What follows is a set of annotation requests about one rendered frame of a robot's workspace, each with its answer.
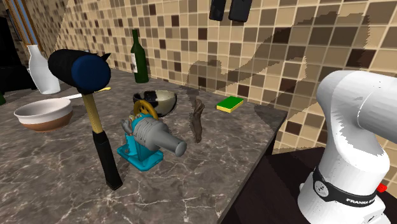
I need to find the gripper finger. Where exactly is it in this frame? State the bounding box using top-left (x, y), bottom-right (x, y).
top-left (228, 0), bottom-right (254, 24)
top-left (209, 0), bottom-right (228, 22)

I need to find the green and yellow sponge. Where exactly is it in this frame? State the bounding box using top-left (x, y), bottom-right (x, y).
top-left (216, 95), bottom-right (245, 114)

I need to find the dark green wine bottle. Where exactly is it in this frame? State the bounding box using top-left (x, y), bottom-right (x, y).
top-left (130, 29), bottom-right (150, 84)

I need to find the dark metal bowl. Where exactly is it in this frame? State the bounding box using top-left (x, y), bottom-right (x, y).
top-left (132, 90), bottom-right (178, 118)

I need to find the brown twisted wood piece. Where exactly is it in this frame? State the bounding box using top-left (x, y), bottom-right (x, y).
top-left (189, 98), bottom-right (206, 144)

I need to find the teal and grey meat grinder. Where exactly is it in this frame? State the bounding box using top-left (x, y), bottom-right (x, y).
top-left (116, 99), bottom-right (188, 172)

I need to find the white and yellow utensil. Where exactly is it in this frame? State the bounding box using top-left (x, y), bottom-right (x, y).
top-left (61, 87), bottom-right (112, 101)

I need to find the dark robot stand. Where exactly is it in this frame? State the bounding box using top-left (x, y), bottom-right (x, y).
top-left (217, 146), bottom-right (397, 224)

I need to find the white vase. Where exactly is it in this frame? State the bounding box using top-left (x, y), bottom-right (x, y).
top-left (27, 44), bottom-right (62, 95)

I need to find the white and brown bowl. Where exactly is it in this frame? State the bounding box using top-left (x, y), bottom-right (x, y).
top-left (13, 97), bottom-right (74, 134)

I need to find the black appliance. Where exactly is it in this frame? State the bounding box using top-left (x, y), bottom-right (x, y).
top-left (0, 17), bottom-right (38, 92)

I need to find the black mallet with yellow handle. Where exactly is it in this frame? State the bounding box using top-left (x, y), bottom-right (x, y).
top-left (47, 48), bottom-right (124, 191)

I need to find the window with wooden frame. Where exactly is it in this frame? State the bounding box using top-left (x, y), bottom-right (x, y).
top-left (2, 0), bottom-right (43, 48)

